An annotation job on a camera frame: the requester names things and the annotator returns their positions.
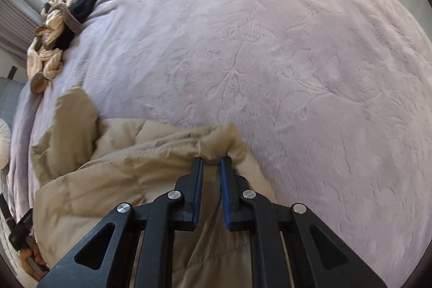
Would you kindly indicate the pile of striped clothes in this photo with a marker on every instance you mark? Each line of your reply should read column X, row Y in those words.
column 54, row 24

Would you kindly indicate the lavender plush blanket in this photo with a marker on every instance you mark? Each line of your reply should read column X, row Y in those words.
column 270, row 55

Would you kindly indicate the person's left hand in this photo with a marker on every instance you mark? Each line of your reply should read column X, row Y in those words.
column 32, row 262

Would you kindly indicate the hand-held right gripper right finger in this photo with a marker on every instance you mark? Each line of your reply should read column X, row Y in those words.
column 225, row 193

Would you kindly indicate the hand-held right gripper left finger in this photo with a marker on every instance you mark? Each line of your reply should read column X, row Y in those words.
column 199, row 193

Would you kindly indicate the grey pleated curtain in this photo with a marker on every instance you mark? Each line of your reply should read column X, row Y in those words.
column 17, row 21

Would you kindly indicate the grey quilted headboard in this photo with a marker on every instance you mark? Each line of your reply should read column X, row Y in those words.
column 10, row 99

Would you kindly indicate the khaki puffer jacket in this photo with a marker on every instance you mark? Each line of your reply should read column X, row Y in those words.
column 118, row 173

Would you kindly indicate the black wall switch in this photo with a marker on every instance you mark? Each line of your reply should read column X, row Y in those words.
column 12, row 72

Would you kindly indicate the round white pleated pillow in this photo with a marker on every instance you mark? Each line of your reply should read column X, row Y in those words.
column 3, row 143

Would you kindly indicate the dark garment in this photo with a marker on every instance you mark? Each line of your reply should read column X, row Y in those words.
column 81, row 4

